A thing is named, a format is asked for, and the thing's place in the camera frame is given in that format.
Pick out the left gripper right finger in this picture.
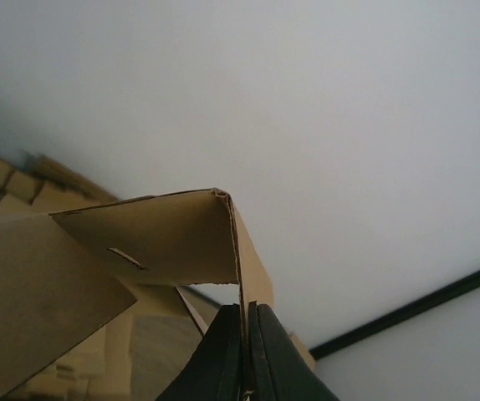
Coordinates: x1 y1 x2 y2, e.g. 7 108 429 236
248 302 337 401

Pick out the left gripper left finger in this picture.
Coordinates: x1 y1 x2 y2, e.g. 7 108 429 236
158 304 242 401

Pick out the cardboard box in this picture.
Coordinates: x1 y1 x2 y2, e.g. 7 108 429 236
0 189 274 397

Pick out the stack of flat cardboard boxes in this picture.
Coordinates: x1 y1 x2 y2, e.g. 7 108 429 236
0 159 212 400

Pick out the black enclosure frame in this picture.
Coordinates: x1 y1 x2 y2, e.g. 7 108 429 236
309 269 480 361

